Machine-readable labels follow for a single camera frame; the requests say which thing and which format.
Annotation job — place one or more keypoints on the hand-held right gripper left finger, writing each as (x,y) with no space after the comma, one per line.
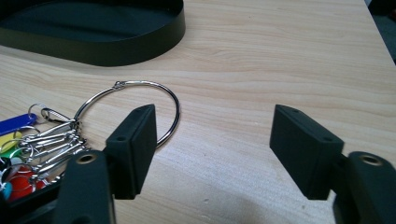
(132,155)

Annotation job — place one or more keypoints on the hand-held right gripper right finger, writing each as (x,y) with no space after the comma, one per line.
(306,152)

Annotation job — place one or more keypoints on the black key stand with tray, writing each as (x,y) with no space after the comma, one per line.
(93,46)

